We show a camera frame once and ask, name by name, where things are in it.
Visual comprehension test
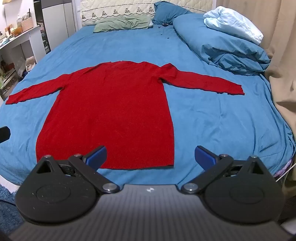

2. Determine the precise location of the white desk with shelves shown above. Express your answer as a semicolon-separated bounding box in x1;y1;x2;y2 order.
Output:
0;25;43;100

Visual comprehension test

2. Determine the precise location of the beige curtain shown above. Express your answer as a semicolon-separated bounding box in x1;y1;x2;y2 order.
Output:
216;0;296;144

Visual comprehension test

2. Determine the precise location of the wicker basket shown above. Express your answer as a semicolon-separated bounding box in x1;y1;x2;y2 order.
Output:
21;17;34;32

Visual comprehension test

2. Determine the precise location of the grey wardrobe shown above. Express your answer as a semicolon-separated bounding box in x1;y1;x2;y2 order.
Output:
33;0;77;54

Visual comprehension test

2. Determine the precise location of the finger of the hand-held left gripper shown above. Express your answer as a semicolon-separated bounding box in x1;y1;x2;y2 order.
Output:
0;126;11;143

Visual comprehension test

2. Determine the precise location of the green pillow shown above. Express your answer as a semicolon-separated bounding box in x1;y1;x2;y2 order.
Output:
93;15;153;33

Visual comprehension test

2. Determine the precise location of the light blue pillow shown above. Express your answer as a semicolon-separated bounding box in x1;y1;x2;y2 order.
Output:
203;6;264;45

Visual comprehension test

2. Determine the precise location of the quilted cream headboard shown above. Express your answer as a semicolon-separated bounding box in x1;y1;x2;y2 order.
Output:
81;0;216;27

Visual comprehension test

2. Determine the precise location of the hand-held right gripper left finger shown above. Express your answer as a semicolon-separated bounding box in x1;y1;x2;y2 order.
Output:
30;146;121;194

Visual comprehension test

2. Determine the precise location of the blue shaggy rug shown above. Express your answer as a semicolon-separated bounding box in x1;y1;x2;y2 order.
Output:
0;183;25;233

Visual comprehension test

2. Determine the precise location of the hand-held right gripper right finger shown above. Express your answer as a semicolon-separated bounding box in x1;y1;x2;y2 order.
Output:
181;146;275;195

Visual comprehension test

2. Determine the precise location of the red knit sweater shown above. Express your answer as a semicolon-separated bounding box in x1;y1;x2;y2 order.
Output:
5;61;245;170

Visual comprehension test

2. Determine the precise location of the blue duvet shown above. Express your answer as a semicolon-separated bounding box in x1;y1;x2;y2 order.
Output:
173;13;271;76

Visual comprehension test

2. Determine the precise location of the bed with blue sheet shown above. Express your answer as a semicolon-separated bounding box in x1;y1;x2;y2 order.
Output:
0;11;296;186

